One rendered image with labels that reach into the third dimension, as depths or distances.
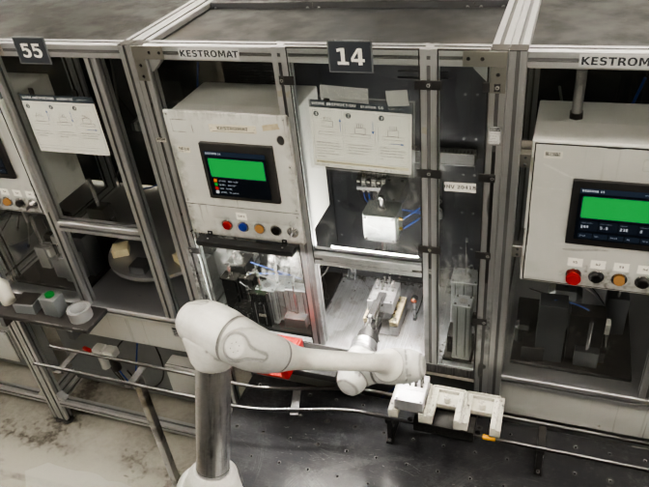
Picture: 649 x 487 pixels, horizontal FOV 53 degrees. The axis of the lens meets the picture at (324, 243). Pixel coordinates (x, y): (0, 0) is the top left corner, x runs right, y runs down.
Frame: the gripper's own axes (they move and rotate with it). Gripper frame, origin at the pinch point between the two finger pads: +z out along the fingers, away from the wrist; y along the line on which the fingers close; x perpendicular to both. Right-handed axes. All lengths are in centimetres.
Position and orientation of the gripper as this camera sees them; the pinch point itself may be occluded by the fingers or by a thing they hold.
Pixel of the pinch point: (380, 303)
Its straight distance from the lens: 238.8
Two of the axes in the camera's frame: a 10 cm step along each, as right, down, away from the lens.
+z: 3.2, -5.9, 7.4
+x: -9.4, -1.1, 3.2
